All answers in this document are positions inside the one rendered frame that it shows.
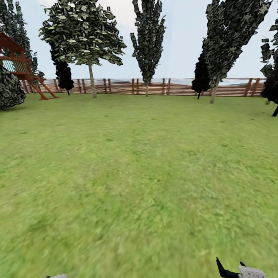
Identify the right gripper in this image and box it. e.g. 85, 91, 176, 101
216, 257, 247, 278

